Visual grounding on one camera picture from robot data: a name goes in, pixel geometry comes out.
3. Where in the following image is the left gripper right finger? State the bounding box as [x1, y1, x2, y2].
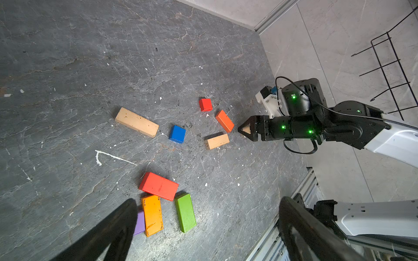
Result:
[279, 196, 364, 261]

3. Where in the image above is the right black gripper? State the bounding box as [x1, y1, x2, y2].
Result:
[238, 115, 278, 141]

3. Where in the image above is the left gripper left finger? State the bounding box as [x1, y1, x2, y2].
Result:
[52, 199, 137, 261]

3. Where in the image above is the orange-red wood block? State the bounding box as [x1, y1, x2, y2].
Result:
[215, 110, 235, 133]

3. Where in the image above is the orange-yellow wood block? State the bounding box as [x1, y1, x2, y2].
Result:
[142, 195, 164, 237]

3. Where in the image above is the long natural wood block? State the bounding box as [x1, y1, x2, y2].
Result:
[115, 108, 159, 138]

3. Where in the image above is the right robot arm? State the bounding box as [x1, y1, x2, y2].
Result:
[238, 78, 418, 239]

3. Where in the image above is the small purple block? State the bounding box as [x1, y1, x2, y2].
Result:
[133, 211, 145, 236]

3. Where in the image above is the small red cube block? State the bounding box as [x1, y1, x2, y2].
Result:
[199, 99, 213, 112]

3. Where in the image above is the red rectangular wood block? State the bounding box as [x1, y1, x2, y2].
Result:
[138, 172, 179, 201]

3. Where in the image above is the green wood block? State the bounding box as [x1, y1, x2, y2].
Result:
[175, 193, 197, 233]

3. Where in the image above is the small blue cube block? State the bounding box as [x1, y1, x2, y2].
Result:
[169, 125, 186, 144]

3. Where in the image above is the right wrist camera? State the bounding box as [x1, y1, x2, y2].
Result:
[255, 86, 285, 119]

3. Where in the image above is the black wire hook rack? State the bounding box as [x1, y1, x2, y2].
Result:
[352, 7, 418, 121]

